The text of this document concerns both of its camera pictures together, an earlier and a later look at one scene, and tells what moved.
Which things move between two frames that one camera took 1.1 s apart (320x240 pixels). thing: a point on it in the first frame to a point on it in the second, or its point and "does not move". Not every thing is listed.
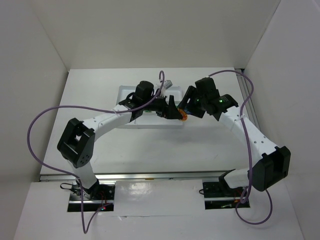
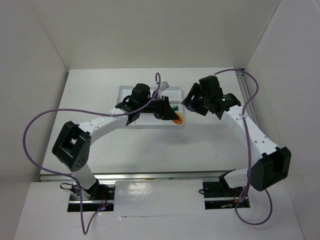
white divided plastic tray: x=150 y=119 does not move
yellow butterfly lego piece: x=184 y=115 to x=179 y=121
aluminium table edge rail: x=133 y=176 does not move
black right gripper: x=191 y=99 does not move
